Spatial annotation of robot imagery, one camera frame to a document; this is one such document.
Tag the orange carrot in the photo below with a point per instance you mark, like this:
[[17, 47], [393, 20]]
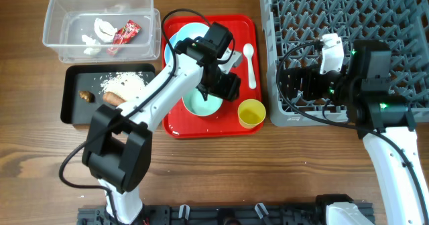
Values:
[[113, 99]]

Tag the light blue small bowl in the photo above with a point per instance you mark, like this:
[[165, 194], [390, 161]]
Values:
[[192, 31]]

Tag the red snack wrapper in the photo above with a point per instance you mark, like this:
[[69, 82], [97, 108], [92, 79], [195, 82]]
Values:
[[126, 33]]

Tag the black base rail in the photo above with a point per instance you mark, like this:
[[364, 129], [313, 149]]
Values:
[[301, 213]]

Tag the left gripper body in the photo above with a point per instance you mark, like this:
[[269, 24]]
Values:
[[220, 84]]

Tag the grey dishwasher rack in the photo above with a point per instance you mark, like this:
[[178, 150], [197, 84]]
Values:
[[402, 24]]

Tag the light blue plate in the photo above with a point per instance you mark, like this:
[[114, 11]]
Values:
[[168, 51]]

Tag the brown food scrap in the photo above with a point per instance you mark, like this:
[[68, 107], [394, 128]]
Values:
[[87, 96]]

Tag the white rice pile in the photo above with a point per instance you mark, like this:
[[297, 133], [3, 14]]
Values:
[[126, 85]]

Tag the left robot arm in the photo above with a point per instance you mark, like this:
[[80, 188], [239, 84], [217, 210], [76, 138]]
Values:
[[118, 146]]

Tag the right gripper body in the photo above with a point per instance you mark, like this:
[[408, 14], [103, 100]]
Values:
[[329, 86]]

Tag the white tissue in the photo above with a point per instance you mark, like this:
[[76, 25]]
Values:
[[104, 32]]

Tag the yellow plastic cup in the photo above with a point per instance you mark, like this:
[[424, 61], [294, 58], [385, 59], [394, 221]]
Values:
[[251, 112]]

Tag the black plastic tray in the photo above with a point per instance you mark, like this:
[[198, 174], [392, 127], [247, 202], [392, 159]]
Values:
[[76, 111]]

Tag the clear plastic waste bin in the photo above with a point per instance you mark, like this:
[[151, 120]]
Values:
[[88, 31]]

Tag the green bowl with rice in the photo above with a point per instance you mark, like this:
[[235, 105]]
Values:
[[197, 105]]

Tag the white plastic spoon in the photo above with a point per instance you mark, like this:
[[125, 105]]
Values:
[[248, 52]]

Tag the red serving tray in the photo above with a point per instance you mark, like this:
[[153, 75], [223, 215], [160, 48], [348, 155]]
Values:
[[181, 124]]

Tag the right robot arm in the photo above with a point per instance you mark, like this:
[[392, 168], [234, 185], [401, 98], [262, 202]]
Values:
[[383, 121]]

